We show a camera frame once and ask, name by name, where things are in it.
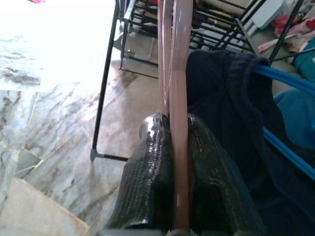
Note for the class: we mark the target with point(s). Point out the navy blue garment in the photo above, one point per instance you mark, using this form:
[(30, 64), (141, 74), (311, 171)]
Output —
[(221, 98)]

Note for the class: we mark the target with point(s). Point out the blue plastic hanger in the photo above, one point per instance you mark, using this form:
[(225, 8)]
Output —
[(283, 76)]

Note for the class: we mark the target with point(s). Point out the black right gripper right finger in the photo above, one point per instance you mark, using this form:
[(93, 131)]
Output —
[(211, 184)]

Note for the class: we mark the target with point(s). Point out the pink plastic hanger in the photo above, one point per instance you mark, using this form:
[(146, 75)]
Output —
[(180, 123)]

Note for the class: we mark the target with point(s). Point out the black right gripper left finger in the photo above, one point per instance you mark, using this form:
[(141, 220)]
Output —
[(147, 172)]

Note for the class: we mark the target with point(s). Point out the bright blue garment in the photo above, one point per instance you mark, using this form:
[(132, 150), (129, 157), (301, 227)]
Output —
[(300, 115)]

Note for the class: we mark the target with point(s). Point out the black metal drying rack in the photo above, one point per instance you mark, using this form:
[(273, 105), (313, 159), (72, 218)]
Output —
[(98, 123)]

